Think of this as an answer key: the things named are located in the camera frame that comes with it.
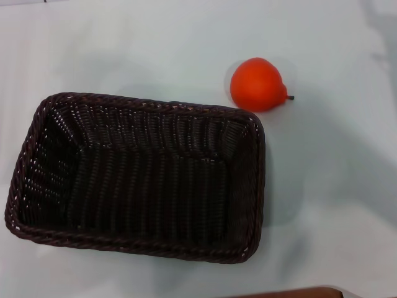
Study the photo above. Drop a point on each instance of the orange-red toy pear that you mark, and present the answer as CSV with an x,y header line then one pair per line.
x,y
256,85

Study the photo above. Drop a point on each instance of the dark brown woven basket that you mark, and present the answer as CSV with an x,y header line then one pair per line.
x,y
139,186

